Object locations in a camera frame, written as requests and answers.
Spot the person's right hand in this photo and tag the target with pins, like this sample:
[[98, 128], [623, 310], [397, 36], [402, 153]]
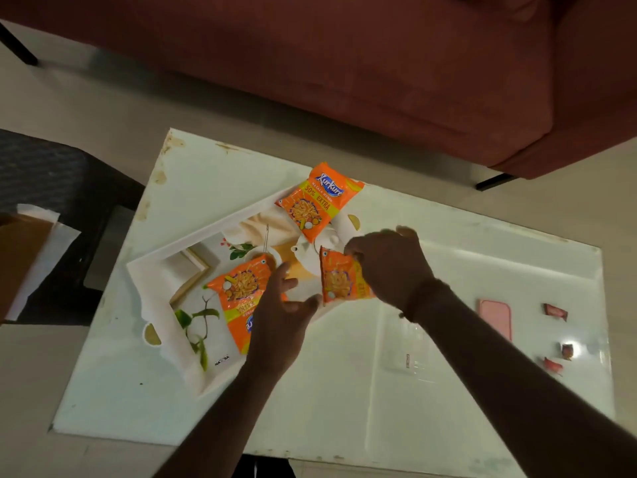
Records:
[[393, 266]]

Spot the person's left hand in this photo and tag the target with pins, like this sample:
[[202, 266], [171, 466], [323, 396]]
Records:
[[278, 328]]

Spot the white floral tray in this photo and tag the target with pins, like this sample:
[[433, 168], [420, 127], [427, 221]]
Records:
[[209, 338]]

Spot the white paper napkins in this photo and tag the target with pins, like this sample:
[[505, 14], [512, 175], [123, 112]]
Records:
[[56, 243]]

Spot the brown wooden napkin holder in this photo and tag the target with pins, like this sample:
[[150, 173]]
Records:
[[20, 253]]

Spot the person's left forearm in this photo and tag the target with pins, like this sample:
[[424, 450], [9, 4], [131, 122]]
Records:
[[224, 423]]

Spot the person's right forearm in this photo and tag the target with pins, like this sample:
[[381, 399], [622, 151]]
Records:
[[522, 393]]

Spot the red thread wristband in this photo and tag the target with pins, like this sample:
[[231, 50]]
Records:
[[423, 298]]

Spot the clear plastic box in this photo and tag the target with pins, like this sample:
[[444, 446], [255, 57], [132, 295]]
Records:
[[413, 343]]

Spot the pink rectangular case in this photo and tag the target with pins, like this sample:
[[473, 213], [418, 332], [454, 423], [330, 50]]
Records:
[[495, 319]]

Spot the black trousers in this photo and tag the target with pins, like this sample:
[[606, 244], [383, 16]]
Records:
[[264, 467]]

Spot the red fabric sofa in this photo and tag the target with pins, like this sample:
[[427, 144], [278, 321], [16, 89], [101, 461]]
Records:
[[298, 54]]

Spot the black textured stool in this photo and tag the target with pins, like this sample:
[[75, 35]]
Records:
[[50, 169]]

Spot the large red sofa cushion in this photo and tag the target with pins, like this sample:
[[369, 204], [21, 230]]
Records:
[[497, 4]]

